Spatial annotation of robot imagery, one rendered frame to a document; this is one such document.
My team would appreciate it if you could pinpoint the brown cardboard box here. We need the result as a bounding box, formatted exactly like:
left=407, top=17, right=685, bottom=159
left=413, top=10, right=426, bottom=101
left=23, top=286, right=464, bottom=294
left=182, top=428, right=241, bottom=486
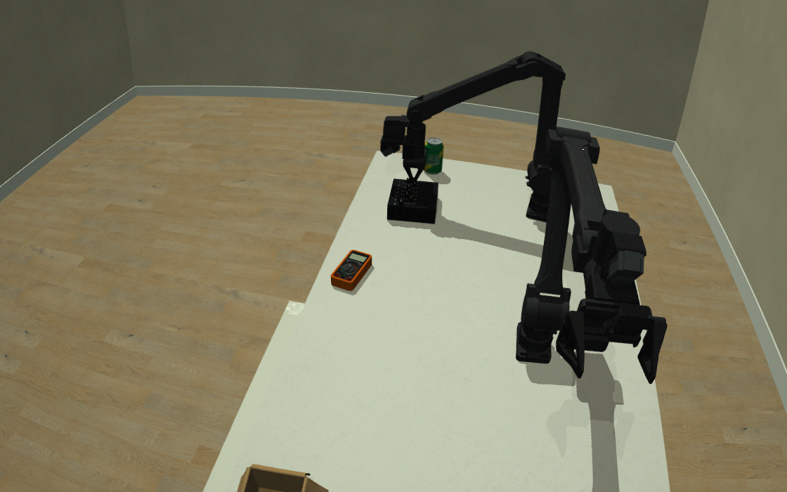
left=237, top=464, right=329, bottom=492

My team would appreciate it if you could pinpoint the orange digital multimeter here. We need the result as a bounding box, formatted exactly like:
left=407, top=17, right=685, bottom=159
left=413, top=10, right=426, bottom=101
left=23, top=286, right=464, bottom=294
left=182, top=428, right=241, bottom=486
left=331, top=250, right=372, bottom=291

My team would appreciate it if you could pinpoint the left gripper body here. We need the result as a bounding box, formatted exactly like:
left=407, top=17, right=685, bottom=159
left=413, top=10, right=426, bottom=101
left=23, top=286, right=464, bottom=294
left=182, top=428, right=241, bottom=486
left=577, top=299, right=666, bottom=352

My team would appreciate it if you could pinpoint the black lighting desk fader panel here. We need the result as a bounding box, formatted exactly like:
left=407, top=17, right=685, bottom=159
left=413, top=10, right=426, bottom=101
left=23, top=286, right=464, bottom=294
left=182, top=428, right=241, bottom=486
left=387, top=178, right=438, bottom=224

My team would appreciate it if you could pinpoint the green and yellow drink can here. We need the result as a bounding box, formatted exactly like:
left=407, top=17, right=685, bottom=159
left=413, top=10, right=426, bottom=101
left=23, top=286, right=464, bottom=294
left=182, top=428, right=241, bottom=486
left=424, top=137, right=444, bottom=174

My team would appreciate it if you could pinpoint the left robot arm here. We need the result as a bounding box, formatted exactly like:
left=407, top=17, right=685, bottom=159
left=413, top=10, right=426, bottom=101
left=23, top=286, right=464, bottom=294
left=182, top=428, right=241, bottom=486
left=516, top=127, right=646, bottom=364

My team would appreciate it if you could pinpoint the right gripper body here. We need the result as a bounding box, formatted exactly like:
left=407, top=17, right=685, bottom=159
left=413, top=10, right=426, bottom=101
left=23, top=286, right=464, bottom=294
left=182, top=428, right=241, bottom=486
left=403, top=142, right=427, bottom=170

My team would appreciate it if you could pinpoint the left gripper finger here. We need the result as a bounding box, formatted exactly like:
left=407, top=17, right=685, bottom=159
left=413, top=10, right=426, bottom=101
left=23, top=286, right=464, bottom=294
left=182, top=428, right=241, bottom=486
left=556, top=311, right=585, bottom=378
left=637, top=320, right=667, bottom=384

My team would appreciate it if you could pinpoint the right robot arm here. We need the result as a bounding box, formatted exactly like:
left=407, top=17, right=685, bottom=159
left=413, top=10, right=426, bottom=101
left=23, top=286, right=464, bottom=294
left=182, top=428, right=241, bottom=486
left=380, top=51, right=566, bottom=223

